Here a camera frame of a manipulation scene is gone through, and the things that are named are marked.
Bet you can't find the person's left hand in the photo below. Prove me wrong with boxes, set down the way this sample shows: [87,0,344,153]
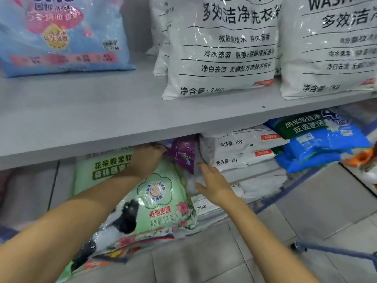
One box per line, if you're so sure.
[126,144,168,177]

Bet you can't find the person's right hand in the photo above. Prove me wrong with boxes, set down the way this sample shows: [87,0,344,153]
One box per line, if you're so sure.
[196,163,236,208]

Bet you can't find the purple detergent bag gold oval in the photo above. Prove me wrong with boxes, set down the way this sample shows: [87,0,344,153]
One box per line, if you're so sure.
[165,135,201,175]

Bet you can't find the panda green detergent bag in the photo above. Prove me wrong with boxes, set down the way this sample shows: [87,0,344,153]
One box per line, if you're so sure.
[71,106,377,275]

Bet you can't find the grey shelf with blue frame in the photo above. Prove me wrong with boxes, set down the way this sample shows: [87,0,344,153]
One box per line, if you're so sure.
[0,53,377,283]

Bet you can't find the white washing powder bags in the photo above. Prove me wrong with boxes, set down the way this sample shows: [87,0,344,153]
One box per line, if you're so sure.
[280,0,377,101]
[162,0,284,101]

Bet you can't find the pink detergent bag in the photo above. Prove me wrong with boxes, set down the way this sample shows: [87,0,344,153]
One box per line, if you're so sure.
[0,0,135,78]

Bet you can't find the person's left forearm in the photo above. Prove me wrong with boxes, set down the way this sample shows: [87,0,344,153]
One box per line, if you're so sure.
[0,171,148,283]

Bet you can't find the person's right forearm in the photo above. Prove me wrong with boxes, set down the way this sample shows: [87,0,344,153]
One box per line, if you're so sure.
[221,197,319,283]

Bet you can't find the metal shopping cart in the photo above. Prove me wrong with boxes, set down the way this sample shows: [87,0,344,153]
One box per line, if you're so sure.
[291,240,377,272]

